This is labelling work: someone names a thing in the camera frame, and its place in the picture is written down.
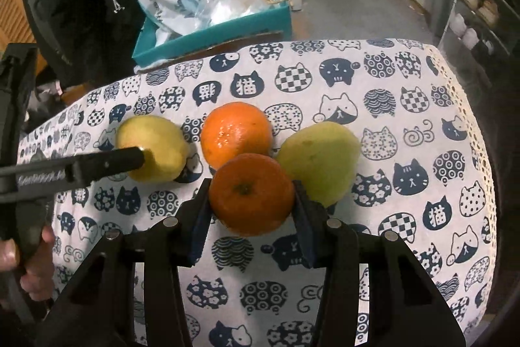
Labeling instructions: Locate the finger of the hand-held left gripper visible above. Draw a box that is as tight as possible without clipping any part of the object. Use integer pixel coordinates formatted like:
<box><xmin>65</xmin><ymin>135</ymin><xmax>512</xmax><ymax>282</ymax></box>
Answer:
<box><xmin>53</xmin><ymin>147</ymin><xmax>148</xmax><ymax>191</ymax></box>

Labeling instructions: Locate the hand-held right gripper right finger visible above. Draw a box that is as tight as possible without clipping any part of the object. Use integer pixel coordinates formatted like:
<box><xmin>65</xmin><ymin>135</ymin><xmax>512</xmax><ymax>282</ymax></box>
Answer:
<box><xmin>292</xmin><ymin>180</ymin><xmax>468</xmax><ymax>347</ymax></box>

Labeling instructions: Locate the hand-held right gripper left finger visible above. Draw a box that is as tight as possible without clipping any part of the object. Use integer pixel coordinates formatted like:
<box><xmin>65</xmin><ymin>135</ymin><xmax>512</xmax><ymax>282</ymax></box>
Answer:
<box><xmin>41</xmin><ymin>178</ymin><xmax>213</xmax><ymax>347</ymax></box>

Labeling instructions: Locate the orange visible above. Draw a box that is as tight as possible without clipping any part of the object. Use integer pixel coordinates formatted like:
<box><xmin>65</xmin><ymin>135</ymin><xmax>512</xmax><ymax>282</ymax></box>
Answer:
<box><xmin>209</xmin><ymin>153</ymin><xmax>295</xmax><ymax>237</ymax></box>
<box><xmin>201</xmin><ymin>102</ymin><xmax>274</xmax><ymax>169</ymax></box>

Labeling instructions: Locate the yellow pear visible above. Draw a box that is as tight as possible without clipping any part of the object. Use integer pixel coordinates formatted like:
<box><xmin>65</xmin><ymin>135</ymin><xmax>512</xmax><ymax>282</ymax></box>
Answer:
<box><xmin>116</xmin><ymin>116</ymin><xmax>191</xmax><ymax>184</ymax></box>

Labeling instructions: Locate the person's left hand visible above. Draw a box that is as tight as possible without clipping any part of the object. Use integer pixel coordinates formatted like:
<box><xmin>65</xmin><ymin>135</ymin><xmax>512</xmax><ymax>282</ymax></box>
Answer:
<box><xmin>0</xmin><ymin>227</ymin><xmax>56</xmax><ymax>305</ymax></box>

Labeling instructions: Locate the cat print tablecloth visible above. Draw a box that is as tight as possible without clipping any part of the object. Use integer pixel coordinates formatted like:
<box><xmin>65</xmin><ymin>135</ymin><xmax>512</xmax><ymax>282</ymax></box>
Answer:
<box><xmin>16</xmin><ymin>38</ymin><xmax>498</xmax><ymax>347</ymax></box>

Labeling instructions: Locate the yellow-green pear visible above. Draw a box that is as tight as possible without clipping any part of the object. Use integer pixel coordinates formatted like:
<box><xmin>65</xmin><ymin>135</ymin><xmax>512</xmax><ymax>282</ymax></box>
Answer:
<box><xmin>276</xmin><ymin>122</ymin><xmax>362</xmax><ymax>209</ymax></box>

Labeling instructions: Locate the wooden louvered wardrobe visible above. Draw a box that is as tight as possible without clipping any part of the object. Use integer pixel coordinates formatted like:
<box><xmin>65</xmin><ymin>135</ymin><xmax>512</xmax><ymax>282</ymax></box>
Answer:
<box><xmin>0</xmin><ymin>0</ymin><xmax>37</xmax><ymax>47</ymax></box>

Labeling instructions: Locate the black jacket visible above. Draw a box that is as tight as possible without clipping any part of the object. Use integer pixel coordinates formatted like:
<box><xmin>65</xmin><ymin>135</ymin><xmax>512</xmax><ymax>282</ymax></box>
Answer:
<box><xmin>20</xmin><ymin>0</ymin><xmax>147</xmax><ymax>87</ymax></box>

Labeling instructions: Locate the teal plastic box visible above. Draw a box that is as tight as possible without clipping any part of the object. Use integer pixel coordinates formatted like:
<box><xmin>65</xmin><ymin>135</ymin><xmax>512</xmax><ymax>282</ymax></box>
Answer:
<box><xmin>132</xmin><ymin>0</ymin><xmax>293</xmax><ymax>65</ymax></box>

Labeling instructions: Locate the group of shoes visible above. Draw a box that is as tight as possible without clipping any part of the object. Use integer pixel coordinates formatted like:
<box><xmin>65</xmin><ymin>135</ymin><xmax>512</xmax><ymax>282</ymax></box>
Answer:
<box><xmin>445</xmin><ymin>0</ymin><xmax>502</xmax><ymax>55</ymax></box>

